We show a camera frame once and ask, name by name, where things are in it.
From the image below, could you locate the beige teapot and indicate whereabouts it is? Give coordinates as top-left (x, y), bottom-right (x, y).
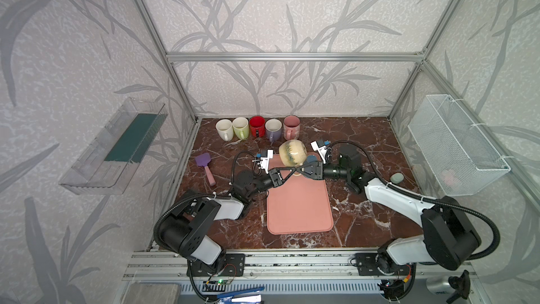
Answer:
top-left (278, 139), bottom-right (307, 167)

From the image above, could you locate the pink plastic tray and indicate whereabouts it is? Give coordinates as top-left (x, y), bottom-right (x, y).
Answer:
top-left (267, 175), bottom-right (334, 235)

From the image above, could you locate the light green mug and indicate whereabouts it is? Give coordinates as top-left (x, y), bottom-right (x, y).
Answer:
top-left (232, 117), bottom-right (250, 141)

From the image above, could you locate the white mug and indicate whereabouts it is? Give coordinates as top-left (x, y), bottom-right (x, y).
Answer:
top-left (215, 119), bottom-right (234, 142)

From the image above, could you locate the red mug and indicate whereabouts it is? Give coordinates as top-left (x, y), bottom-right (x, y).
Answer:
top-left (249, 115), bottom-right (266, 138)

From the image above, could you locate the lavender mug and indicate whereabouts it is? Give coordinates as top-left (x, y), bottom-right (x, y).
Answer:
top-left (265, 118), bottom-right (283, 143)

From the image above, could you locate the pink mug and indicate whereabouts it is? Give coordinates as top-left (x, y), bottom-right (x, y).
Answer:
top-left (283, 115), bottom-right (300, 141)

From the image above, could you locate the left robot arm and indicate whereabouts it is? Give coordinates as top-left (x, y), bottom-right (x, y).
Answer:
top-left (153, 167), bottom-right (296, 269)

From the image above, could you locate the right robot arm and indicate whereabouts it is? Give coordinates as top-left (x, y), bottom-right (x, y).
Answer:
top-left (296, 141), bottom-right (501, 273)

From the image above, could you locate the pale green soap bar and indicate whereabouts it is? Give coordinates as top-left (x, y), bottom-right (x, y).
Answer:
top-left (390, 173), bottom-right (404, 184)

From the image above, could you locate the purple spatula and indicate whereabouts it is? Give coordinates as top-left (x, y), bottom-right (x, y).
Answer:
top-left (195, 153), bottom-right (216, 187)

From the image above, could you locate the silver black clamp device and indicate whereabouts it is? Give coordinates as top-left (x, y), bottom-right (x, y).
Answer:
top-left (426, 270), bottom-right (471, 303)

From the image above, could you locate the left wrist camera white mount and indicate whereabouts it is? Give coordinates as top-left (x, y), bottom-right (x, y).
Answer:
top-left (255, 149), bottom-right (274, 174)

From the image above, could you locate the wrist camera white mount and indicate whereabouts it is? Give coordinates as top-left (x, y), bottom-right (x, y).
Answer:
top-left (255, 149), bottom-right (274, 174)
top-left (311, 139), bottom-right (330, 164)

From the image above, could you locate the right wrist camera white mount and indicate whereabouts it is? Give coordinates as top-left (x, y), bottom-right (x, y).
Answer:
top-left (311, 139), bottom-right (330, 164)

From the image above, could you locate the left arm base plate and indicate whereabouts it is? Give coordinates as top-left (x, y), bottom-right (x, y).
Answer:
top-left (187, 253), bottom-right (246, 277)

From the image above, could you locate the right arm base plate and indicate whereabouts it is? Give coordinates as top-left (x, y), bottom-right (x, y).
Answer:
top-left (350, 253), bottom-right (411, 277)

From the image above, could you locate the white wire basket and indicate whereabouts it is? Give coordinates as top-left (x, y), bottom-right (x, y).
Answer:
top-left (408, 94), bottom-right (511, 197)

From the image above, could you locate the blue handled tool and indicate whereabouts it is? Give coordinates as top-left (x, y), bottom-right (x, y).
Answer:
top-left (217, 287), bottom-right (265, 304)

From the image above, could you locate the clear plastic wall shelf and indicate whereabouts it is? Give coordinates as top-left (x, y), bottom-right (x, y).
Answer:
top-left (59, 98), bottom-right (168, 196)

